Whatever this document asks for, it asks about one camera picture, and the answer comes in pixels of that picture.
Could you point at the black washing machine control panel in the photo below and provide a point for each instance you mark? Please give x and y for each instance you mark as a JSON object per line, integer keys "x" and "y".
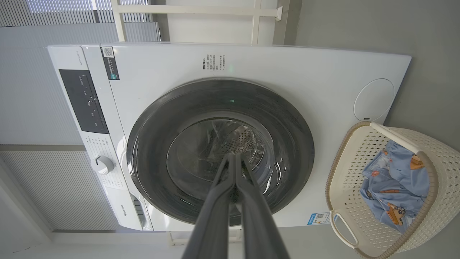
{"x": 84, "y": 102}

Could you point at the round white filter cover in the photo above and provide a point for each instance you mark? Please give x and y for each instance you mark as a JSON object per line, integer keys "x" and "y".
{"x": 373, "y": 100}

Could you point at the white metal frame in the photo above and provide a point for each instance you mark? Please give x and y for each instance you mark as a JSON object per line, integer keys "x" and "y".
{"x": 197, "y": 10}

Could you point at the blue energy label sticker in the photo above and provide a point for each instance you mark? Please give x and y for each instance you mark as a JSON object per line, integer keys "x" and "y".
{"x": 318, "y": 218}

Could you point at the white front-load washing machine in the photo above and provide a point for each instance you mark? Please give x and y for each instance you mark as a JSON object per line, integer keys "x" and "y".
{"x": 323, "y": 82}

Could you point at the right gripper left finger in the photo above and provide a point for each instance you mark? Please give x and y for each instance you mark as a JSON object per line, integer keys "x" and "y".
{"x": 212, "y": 223}

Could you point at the dark round washer door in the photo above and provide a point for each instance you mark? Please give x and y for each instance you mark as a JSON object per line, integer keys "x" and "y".
{"x": 161, "y": 118}

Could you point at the white washing machine dial knob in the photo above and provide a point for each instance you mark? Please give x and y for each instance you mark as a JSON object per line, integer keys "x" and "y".
{"x": 102, "y": 164}

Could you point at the dark QR code sticker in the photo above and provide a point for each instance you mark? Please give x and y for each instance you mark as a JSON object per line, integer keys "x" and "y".
{"x": 110, "y": 64}

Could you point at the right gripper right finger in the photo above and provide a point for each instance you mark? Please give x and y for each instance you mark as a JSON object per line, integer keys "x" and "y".
{"x": 258, "y": 223}

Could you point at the cream perforated laundry basket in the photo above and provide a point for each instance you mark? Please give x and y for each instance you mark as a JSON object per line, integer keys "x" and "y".
{"x": 345, "y": 187}

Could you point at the grey window blinds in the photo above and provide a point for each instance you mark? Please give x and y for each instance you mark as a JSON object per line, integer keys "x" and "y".
{"x": 54, "y": 12}

